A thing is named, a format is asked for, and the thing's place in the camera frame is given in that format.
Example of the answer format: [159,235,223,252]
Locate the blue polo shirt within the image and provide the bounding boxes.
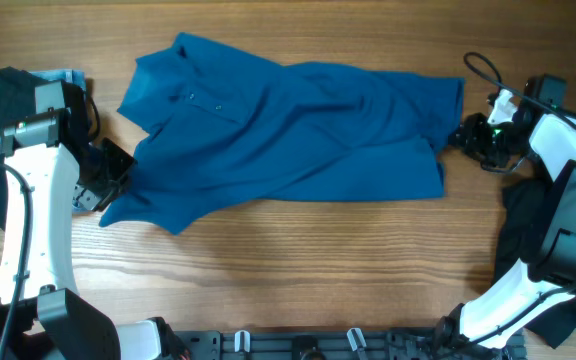
[100,33,464,234]

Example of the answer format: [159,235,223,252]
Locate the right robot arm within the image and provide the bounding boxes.
[432,74,576,359]

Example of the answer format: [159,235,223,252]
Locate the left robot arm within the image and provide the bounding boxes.
[0,81,167,359]

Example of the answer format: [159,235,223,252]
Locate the black polo shirt right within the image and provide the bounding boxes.
[492,179,576,349]

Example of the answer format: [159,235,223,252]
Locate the light blue folded jeans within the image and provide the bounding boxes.
[0,68,94,224]

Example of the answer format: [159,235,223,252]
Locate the left black cable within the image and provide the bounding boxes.
[0,159,35,360]

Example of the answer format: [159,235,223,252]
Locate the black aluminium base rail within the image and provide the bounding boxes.
[176,328,528,360]

